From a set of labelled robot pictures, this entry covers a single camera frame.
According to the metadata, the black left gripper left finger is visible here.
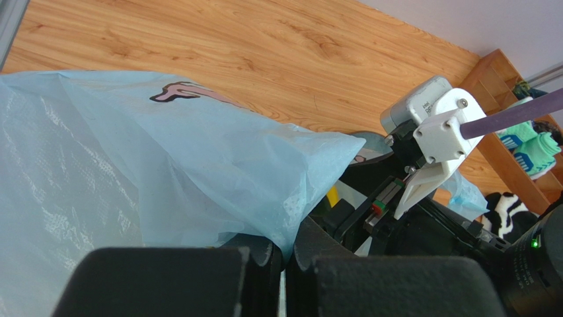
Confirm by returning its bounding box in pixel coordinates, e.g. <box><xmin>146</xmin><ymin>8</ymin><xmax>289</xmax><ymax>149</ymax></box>
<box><xmin>53</xmin><ymin>234</ymin><xmax>283</xmax><ymax>316</ymax></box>

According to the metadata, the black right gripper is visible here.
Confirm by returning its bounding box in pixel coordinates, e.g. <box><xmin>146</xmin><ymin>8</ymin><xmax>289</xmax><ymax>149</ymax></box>
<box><xmin>311</xmin><ymin>120</ymin><xmax>513</xmax><ymax>268</ymax></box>

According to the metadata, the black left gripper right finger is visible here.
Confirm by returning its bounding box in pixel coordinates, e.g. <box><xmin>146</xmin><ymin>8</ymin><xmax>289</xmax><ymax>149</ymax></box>
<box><xmin>285</xmin><ymin>219</ymin><xmax>506</xmax><ymax>316</ymax></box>

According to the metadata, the light blue printed plastic bag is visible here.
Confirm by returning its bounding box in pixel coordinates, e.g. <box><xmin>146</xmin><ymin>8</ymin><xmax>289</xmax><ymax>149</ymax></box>
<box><xmin>0</xmin><ymin>70</ymin><xmax>489</xmax><ymax>317</ymax></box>

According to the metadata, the yellow lemon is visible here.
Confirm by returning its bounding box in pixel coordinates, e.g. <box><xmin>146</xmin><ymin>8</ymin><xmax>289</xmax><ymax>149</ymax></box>
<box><xmin>326</xmin><ymin>186</ymin><xmax>340</xmax><ymax>207</ymax></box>

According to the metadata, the zebra striped cloth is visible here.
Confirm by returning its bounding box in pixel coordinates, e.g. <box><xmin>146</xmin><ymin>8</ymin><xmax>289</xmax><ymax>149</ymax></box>
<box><xmin>481</xmin><ymin>192</ymin><xmax>539</xmax><ymax>244</ymax></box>

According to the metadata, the teal white sock left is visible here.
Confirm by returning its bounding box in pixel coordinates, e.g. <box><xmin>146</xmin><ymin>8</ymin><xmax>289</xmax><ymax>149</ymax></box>
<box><xmin>496</xmin><ymin>120</ymin><xmax>538</xmax><ymax>151</ymax></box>

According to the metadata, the teal white sock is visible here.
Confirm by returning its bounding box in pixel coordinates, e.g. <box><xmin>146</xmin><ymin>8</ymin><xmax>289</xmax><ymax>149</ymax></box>
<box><xmin>513</xmin><ymin>133</ymin><xmax>562</xmax><ymax>180</ymax></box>
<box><xmin>496</xmin><ymin>120</ymin><xmax>538</xmax><ymax>151</ymax></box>

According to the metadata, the brown wooden divider tray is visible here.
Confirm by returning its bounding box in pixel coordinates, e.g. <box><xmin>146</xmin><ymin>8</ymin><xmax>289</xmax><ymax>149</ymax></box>
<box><xmin>461</xmin><ymin>49</ymin><xmax>562</xmax><ymax>215</ymax></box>

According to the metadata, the teal white sock right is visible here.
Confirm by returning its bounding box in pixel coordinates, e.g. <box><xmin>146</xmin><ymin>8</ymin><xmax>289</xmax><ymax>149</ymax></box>
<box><xmin>513</xmin><ymin>133</ymin><xmax>562</xmax><ymax>180</ymax></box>

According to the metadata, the black rolled sock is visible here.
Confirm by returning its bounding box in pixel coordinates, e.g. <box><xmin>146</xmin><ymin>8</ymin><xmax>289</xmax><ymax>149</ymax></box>
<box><xmin>532</xmin><ymin>120</ymin><xmax>563</xmax><ymax>147</ymax></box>

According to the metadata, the dark patterned rolled sock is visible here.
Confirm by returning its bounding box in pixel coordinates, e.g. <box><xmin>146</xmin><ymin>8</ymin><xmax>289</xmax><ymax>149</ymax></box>
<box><xmin>512</xmin><ymin>80</ymin><xmax>548</xmax><ymax>100</ymax></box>

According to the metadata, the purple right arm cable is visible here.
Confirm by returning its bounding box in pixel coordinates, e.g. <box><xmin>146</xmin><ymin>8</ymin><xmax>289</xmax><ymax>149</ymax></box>
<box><xmin>459</xmin><ymin>88</ymin><xmax>563</xmax><ymax>141</ymax></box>

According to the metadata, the right corner aluminium post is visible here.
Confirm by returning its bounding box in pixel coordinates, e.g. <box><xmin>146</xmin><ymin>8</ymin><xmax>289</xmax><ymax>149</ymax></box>
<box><xmin>525</xmin><ymin>62</ymin><xmax>562</xmax><ymax>88</ymax></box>

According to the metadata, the corner aluminium post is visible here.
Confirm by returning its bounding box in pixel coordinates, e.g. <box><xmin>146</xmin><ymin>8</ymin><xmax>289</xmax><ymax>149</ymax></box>
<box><xmin>1</xmin><ymin>0</ymin><xmax>30</xmax><ymax>69</ymax></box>
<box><xmin>525</xmin><ymin>62</ymin><xmax>562</xmax><ymax>88</ymax></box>

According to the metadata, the left corner aluminium post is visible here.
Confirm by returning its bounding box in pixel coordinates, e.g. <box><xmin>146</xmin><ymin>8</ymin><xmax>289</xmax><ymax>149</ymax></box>
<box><xmin>1</xmin><ymin>0</ymin><xmax>30</xmax><ymax>69</ymax></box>

